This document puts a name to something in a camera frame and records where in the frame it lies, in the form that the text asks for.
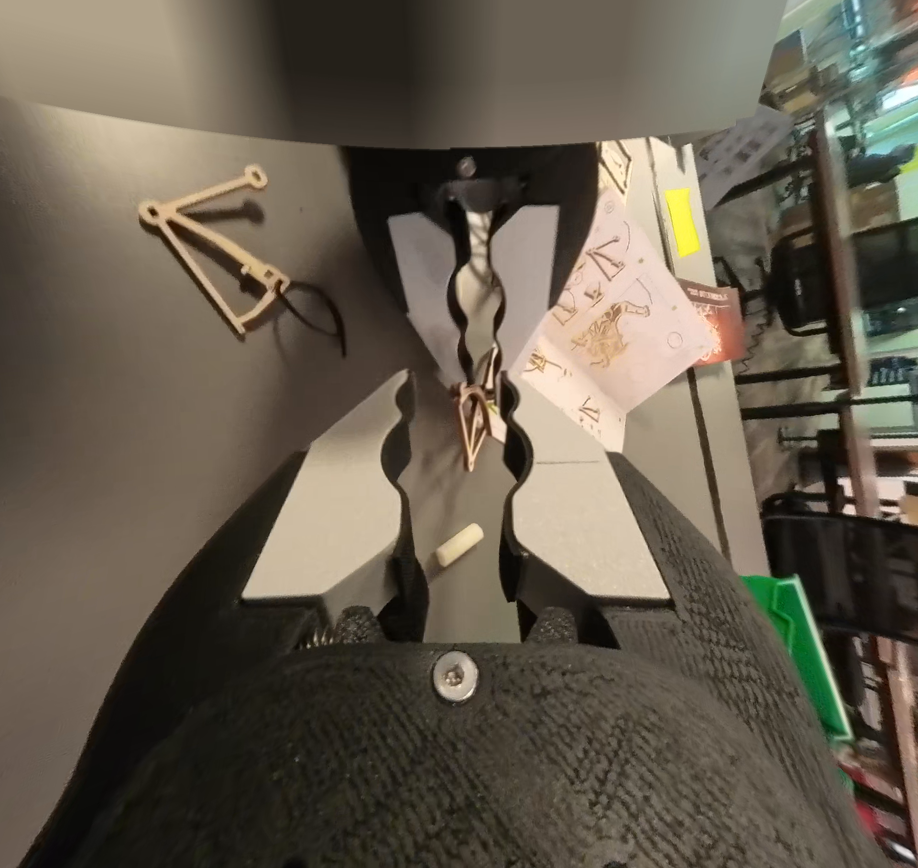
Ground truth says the small wooden model part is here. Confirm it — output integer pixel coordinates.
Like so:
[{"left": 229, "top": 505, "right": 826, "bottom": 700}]
[{"left": 450, "top": 350, "right": 504, "bottom": 469}]

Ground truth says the printed instruction sheet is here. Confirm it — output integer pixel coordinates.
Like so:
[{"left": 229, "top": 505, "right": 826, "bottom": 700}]
[{"left": 508, "top": 190, "right": 712, "bottom": 447}]

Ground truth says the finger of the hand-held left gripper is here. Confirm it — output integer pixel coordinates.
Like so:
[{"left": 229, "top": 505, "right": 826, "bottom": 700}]
[
  {"left": 490, "top": 205, "right": 562, "bottom": 383},
  {"left": 386, "top": 199, "right": 469, "bottom": 375}
]

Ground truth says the yellow sticky note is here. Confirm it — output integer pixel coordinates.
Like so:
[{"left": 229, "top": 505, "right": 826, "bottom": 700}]
[{"left": 665, "top": 188, "right": 701, "bottom": 258}]

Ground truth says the dark red printed card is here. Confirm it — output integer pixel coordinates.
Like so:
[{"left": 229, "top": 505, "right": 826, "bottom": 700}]
[{"left": 681, "top": 282, "right": 741, "bottom": 365}]

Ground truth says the green plastic bin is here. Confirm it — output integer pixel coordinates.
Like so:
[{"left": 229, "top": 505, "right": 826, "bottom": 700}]
[{"left": 741, "top": 572, "right": 856, "bottom": 746}]

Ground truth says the wooden cutout sheet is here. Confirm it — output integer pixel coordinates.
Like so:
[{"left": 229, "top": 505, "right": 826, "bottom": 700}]
[{"left": 597, "top": 139, "right": 634, "bottom": 193}]

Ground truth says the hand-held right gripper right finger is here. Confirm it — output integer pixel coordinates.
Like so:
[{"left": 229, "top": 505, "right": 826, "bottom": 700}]
[{"left": 498, "top": 379, "right": 677, "bottom": 612}]

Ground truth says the wooden triangular frame part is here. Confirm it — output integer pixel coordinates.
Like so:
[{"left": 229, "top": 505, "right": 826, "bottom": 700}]
[{"left": 138, "top": 164, "right": 292, "bottom": 336}]

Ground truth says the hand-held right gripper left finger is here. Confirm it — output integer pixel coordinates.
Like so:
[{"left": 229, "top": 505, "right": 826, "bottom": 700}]
[{"left": 240, "top": 369, "right": 433, "bottom": 643}]

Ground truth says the black office chair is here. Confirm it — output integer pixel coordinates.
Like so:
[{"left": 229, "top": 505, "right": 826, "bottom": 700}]
[{"left": 769, "top": 222, "right": 918, "bottom": 340}]

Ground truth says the black rubber band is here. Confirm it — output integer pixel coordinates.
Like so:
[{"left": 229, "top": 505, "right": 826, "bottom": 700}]
[{"left": 275, "top": 282, "right": 348, "bottom": 358}]

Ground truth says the white wax stick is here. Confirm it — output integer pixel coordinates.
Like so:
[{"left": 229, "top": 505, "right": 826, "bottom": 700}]
[{"left": 435, "top": 525, "right": 486, "bottom": 566}]

